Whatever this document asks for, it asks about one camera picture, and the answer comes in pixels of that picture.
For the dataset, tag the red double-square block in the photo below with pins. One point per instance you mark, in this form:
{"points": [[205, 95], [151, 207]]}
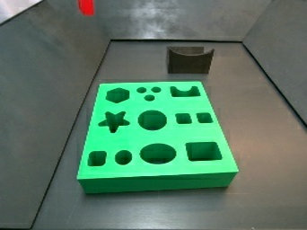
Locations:
{"points": [[86, 7]]}

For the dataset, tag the green shape-sorting foam board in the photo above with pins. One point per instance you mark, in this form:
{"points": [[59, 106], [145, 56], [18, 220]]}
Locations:
{"points": [[154, 140]]}

